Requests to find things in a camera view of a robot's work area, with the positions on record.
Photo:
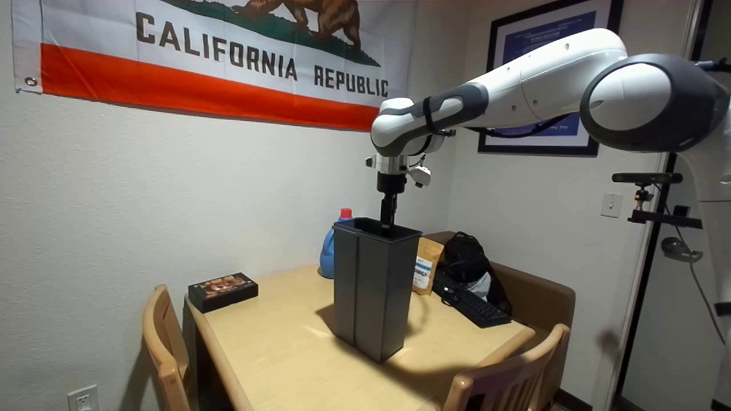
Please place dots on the black bag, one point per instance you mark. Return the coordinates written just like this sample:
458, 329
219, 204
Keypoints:
463, 281

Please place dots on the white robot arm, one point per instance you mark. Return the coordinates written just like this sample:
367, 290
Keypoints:
644, 103

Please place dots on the blue detergent bottle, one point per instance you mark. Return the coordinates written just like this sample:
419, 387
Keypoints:
327, 245

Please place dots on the wooden chair back right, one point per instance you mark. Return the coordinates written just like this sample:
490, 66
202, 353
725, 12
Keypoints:
534, 302

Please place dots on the black flat box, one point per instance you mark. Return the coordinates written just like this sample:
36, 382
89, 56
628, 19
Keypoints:
221, 290

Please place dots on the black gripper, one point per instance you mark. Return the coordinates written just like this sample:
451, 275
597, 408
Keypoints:
391, 186

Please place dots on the black camera stand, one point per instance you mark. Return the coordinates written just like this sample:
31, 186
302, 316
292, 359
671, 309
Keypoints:
676, 354

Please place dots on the wooden chair left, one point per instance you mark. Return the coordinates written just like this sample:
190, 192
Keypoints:
164, 346

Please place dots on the cardboard box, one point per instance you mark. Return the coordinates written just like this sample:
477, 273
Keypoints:
425, 262

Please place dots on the California Republic flag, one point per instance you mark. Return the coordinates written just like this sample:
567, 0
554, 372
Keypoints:
305, 61

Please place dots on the framed blue picture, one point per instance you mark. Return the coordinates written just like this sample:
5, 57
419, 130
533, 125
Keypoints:
544, 60

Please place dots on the wall outlet plate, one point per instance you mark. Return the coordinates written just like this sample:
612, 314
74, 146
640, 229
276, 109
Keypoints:
82, 397

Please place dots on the wooden chair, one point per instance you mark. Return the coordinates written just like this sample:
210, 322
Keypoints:
524, 382
164, 346
534, 302

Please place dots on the tall grey bin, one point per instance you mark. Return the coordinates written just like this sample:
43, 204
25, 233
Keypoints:
372, 276

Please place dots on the wooden chair front right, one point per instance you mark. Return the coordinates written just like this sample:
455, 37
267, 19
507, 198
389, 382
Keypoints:
524, 382

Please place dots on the wall light switch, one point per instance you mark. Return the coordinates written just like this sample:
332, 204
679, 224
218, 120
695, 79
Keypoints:
610, 206

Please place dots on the wooden table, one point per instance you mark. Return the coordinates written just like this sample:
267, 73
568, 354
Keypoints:
276, 353

